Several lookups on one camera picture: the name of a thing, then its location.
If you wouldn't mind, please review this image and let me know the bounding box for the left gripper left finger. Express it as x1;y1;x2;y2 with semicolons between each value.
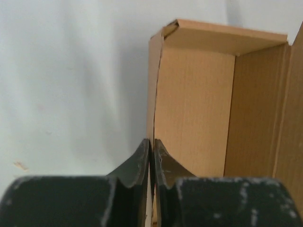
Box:
0;139;149;227

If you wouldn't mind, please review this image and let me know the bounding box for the brown cardboard box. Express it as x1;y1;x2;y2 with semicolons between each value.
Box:
147;19;303;220

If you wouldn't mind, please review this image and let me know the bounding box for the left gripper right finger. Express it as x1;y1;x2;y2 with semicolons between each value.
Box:
154;140;303;227

